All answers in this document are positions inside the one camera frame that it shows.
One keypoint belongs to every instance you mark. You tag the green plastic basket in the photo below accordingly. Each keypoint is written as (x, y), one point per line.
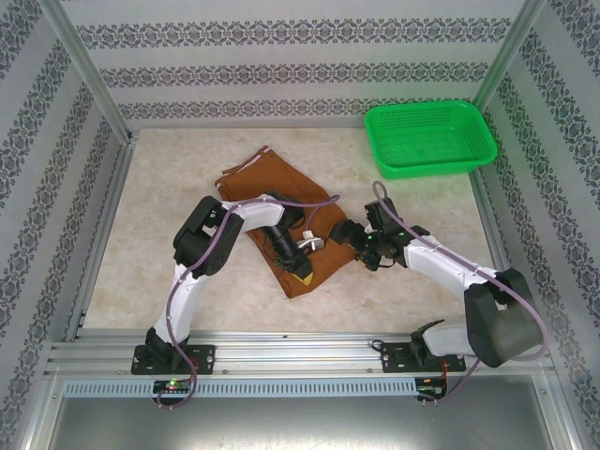
(429, 140)

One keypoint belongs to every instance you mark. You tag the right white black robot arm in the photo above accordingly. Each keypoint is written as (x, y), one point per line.
(497, 328)

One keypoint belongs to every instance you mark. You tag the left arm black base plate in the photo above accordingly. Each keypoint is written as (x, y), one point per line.
(204, 358)

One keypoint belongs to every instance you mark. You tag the aluminium frame post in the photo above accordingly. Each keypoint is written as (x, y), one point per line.
(84, 65)
(508, 51)

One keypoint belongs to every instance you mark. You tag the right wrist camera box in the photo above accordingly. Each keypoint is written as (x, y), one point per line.
(380, 215)

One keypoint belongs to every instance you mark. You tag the aluminium side rail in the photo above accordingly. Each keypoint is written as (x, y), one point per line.
(100, 234)

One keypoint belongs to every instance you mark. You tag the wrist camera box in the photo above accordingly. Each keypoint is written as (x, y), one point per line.
(313, 244)
(380, 215)

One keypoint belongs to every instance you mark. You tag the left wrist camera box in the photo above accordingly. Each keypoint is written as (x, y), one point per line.
(313, 244)

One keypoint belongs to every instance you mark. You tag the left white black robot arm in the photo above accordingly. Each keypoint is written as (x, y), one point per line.
(190, 290)

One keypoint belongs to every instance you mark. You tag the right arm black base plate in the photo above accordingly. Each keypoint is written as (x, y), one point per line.
(396, 356)

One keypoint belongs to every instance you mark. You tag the brown long pants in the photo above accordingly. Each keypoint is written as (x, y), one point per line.
(281, 173)

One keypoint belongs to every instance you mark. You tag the aluminium mounting rail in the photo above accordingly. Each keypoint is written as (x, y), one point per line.
(300, 351)

